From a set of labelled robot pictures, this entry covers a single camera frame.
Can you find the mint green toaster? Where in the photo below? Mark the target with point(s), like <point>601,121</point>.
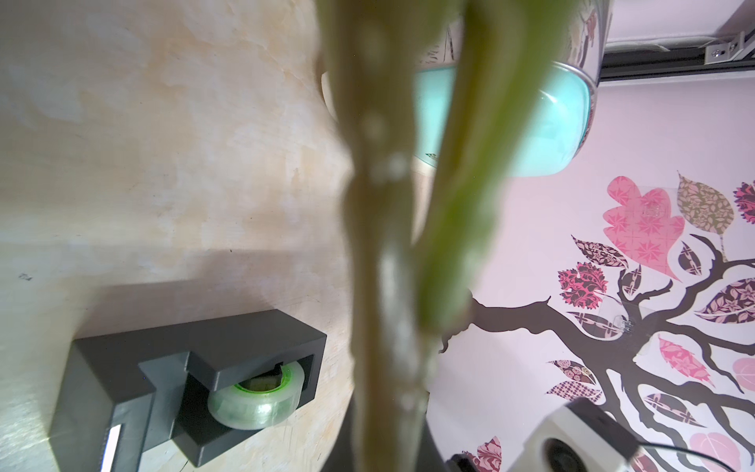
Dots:
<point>548,118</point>

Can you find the clear tape roll green core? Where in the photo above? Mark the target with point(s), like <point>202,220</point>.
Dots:
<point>261,402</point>

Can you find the peach artificial rose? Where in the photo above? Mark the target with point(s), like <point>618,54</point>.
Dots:
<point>388,351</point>

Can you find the black tape dispenser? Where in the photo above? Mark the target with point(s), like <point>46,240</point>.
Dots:
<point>124,394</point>

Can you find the rear aluminium frame rail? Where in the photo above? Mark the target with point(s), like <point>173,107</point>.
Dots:
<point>674,58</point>

